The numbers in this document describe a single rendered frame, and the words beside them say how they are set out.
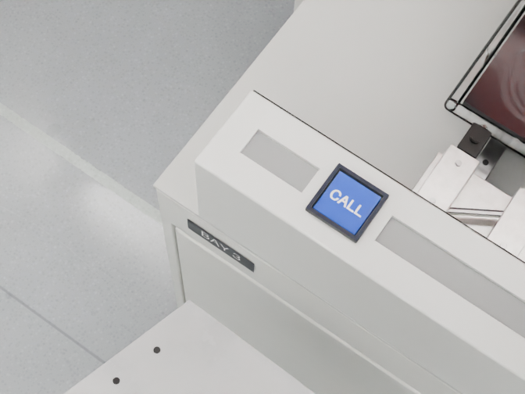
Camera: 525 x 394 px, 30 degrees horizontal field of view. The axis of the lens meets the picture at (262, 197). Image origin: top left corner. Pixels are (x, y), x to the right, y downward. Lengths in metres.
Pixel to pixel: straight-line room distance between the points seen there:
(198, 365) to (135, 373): 0.06
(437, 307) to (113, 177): 1.18
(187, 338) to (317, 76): 0.33
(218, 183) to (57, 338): 1.00
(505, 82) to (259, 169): 0.30
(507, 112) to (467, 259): 0.20
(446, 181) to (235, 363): 0.28
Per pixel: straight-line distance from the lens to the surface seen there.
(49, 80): 2.08
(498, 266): 0.91
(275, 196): 0.90
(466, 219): 1.01
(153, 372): 1.00
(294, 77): 1.12
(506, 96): 1.05
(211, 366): 1.00
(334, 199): 0.90
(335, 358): 1.17
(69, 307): 1.89
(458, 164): 0.99
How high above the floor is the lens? 1.79
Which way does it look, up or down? 68 degrees down
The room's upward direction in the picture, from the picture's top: 5 degrees clockwise
